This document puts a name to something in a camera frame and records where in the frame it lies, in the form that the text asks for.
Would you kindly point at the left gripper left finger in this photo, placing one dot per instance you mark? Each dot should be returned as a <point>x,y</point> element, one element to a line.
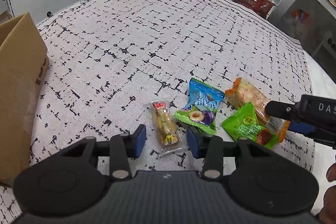
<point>118,149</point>

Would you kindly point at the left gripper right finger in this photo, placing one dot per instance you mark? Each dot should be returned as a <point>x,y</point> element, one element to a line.
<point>213,149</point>

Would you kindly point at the green red date snack packet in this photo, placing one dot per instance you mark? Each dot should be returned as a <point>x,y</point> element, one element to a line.
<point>244,124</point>

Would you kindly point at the blue green plum snack packet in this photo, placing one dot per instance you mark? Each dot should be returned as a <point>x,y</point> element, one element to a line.
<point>202,106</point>

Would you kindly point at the person right hand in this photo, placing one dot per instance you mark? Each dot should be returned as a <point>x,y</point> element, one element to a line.
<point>328,212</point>

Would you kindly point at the clear peanut candy bar packet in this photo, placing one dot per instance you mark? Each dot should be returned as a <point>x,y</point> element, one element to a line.
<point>169,135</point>

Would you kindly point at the orange cracker snack packet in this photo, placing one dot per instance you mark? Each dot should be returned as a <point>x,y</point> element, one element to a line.
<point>243,92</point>

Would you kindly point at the white desk with clutter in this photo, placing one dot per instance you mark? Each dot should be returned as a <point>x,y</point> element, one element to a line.
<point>312,22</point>

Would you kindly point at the orange plastic basket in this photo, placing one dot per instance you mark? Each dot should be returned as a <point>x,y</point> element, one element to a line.
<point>260,7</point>

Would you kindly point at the brown cardboard box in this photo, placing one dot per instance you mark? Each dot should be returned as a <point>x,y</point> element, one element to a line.
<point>24,63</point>

